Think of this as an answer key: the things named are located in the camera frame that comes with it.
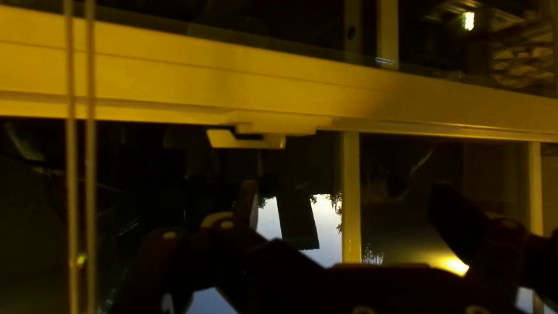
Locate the yellow horizontal rail beam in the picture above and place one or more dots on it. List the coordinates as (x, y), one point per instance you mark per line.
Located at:
(174, 76)

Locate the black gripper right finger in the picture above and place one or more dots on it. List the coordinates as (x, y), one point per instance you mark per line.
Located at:
(471, 238)

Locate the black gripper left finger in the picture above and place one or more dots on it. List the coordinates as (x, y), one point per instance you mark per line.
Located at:
(289, 221)

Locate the small bracket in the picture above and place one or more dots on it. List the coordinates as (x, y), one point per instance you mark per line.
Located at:
(246, 139)

